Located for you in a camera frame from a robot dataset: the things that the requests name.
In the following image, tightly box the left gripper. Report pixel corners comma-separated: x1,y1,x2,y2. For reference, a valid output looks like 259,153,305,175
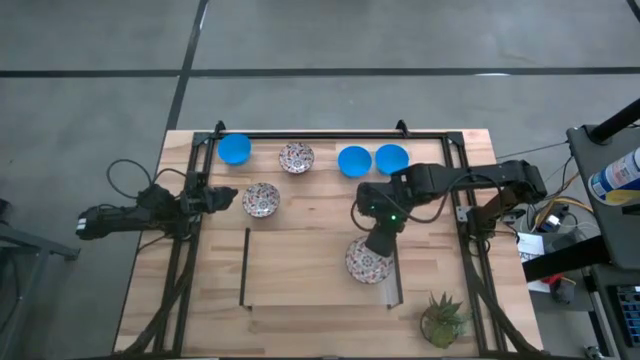
179,185,240,216

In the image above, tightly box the floral patterned ceramic bowl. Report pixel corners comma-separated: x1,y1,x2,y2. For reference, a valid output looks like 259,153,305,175
344,234,396,286
242,181,282,219
278,141,316,175

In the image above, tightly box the blue plastic mini bowl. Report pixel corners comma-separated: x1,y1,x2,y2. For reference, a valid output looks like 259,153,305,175
337,144,374,179
374,143,411,176
216,132,253,167

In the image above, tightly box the wooden riser with black legs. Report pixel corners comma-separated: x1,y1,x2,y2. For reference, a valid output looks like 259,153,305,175
238,225,405,310

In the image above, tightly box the potted green succulent plant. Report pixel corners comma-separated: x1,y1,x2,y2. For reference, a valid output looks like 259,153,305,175
418,290,474,351

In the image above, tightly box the white paper sheet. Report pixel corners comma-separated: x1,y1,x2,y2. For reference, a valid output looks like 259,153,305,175
516,232,546,265

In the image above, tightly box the black beam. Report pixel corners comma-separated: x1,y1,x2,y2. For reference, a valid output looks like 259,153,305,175
521,233,614,284

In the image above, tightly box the grey metal stand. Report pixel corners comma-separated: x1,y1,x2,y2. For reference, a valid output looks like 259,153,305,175
0,198,81,360

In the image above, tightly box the grey metal cart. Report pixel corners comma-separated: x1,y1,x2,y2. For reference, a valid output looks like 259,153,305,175
566,123,640,360

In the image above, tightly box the white blue spray can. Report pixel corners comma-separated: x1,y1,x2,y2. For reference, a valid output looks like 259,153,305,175
587,146,640,207

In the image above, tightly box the blue parts tray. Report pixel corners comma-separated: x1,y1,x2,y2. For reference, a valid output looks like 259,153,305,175
615,283,640,349

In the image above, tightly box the black pole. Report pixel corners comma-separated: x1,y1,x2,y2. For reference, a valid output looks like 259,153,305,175
587,97,640,145

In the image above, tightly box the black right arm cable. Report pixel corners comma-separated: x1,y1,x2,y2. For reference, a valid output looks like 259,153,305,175
349,172,504,234

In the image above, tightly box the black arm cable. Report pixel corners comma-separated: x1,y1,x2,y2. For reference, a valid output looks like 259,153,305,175
349,172,504,234
105,158,189,201

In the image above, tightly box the black aluminium table frame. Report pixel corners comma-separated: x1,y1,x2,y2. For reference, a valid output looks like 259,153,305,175
117,130,541,359

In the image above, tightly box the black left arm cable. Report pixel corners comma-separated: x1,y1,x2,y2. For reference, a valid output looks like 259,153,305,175
105,158,189,201

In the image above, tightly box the yellow cable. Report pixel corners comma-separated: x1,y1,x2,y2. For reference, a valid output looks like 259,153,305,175
533,196,581,227

